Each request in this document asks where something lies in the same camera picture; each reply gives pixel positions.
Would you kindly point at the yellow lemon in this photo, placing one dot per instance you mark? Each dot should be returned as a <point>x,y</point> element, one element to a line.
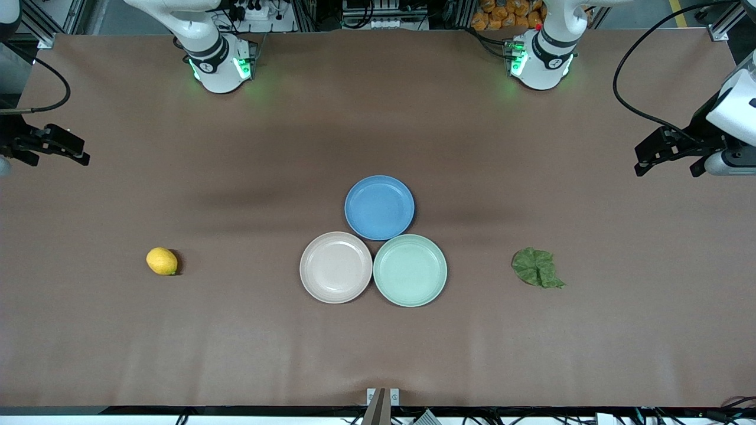
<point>161,261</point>

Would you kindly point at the aluminium frame profile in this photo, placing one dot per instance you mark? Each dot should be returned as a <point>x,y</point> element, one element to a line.
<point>723,29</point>
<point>46,40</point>

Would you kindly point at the beige plate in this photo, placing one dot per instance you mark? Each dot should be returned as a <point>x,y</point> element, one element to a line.
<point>335,267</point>

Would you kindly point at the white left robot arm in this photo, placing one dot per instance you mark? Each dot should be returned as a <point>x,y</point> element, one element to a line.
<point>540,71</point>

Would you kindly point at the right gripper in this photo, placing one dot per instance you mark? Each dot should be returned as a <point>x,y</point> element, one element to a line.
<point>13,140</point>

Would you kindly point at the mint green plate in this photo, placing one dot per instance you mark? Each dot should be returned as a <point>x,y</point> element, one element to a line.
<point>410,270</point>

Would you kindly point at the bag of oranges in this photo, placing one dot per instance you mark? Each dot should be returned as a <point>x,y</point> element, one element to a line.
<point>496,15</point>

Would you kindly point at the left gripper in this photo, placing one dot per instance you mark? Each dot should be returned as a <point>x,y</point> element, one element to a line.
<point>700,134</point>

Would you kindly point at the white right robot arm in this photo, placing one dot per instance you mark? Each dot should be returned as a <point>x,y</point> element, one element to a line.
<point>215,71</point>

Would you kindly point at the white power strip with plugs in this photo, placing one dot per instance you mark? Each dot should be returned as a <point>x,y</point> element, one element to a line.
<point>260,26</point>

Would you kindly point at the blue plate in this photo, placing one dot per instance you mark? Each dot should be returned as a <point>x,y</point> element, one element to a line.
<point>379,208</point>

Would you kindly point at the white metal bracket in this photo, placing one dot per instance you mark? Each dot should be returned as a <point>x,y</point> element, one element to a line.
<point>378,410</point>

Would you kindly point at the green lettuce leaf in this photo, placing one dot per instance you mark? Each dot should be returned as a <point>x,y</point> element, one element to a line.
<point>534,268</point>

